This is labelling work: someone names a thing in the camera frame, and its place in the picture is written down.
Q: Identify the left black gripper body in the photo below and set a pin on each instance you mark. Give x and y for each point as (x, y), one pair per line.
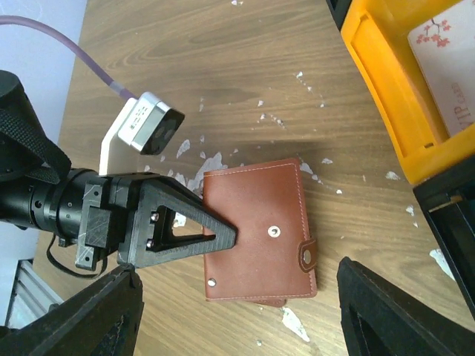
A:
(106, 205)

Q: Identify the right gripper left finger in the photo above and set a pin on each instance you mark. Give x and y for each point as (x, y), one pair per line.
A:
(102, 319)

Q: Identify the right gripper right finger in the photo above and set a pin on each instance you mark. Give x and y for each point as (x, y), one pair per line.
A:
(379, 318)

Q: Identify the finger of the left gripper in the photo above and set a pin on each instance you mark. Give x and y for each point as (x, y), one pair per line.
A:
(171, 223)

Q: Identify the brown leather card holder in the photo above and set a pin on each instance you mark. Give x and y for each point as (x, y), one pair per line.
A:
(274, 256)

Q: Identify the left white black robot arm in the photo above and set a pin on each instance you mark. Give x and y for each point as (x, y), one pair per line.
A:
(39, 187)

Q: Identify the orange card bin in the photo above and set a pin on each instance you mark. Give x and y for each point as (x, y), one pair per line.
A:
(375, 34)

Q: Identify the white patterned card stack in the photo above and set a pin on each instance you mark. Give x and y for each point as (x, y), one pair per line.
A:
(444, 49)

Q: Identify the aluminium mounting rail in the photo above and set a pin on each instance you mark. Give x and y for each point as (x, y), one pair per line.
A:
(31, 297)

